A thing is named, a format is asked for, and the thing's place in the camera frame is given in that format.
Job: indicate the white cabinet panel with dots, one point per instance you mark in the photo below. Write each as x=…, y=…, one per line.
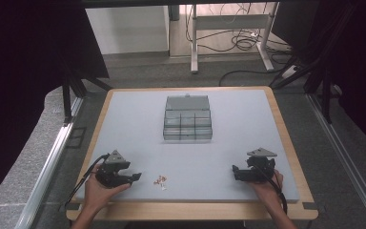
x=127, y=30

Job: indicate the grey table mat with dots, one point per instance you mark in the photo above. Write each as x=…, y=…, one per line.
x=203, y=159

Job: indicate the aluminium floor rail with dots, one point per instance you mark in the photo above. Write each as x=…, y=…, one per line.
x=349, y=165
x=47, y=168

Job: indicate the black metal stand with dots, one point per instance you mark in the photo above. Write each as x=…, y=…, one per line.
x=73, y=92
x=317, y=73

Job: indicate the white metal desk frame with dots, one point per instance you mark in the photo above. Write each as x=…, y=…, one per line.
x=228, y=22

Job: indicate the black curtain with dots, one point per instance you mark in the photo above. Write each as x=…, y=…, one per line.
x=352, y=57
x=28, y=63

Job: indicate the dark floor plate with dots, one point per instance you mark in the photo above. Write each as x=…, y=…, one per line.
x=76, y=137

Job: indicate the clear plastic compartment box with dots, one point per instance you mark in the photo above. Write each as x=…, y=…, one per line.
x=187, y=122

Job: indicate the person's right hand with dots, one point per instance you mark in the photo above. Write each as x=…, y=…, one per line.
x=271, y=191

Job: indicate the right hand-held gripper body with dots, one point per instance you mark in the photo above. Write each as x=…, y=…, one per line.
x=260, y=167

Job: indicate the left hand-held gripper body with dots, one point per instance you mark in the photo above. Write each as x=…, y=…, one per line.
x=111, y=170

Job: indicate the person's left hand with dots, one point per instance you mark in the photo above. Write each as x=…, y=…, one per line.
x=97, y=192

